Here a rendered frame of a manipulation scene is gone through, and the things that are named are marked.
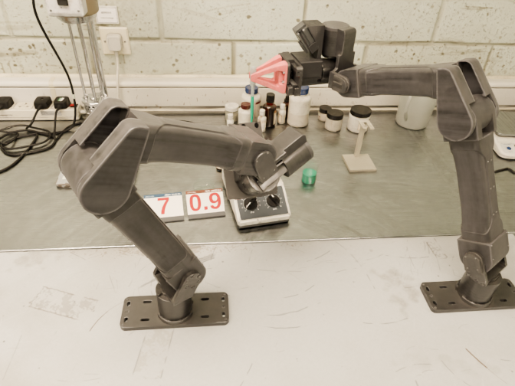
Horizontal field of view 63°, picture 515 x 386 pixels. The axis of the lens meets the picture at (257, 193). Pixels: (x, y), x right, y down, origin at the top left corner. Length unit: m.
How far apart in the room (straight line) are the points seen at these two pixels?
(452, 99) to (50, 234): 0.87
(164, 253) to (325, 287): 0.37
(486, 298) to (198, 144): 0.64
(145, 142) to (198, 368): 0.42
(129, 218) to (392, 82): 0.55
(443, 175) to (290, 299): 0.65
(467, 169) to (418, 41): 0.83
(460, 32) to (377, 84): 0.79
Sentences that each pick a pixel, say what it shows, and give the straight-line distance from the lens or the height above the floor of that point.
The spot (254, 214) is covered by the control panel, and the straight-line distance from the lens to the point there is 0.98.
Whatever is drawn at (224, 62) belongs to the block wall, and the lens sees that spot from 1.45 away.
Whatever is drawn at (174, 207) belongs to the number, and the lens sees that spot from 1.03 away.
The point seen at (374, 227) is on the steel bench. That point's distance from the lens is 1.06.
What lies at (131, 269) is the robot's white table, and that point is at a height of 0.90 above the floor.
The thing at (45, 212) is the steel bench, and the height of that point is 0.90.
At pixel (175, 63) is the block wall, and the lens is 1.46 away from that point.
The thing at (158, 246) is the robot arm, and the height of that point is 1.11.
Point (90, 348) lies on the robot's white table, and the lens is 0.84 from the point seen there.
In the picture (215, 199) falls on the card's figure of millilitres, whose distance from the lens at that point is 1.04.
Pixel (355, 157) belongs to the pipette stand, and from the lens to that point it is 1.28.
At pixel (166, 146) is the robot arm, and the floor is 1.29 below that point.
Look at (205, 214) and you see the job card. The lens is 1.03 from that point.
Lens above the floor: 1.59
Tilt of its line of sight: 39 degrees down
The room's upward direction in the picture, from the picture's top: 3 degrees clockwise
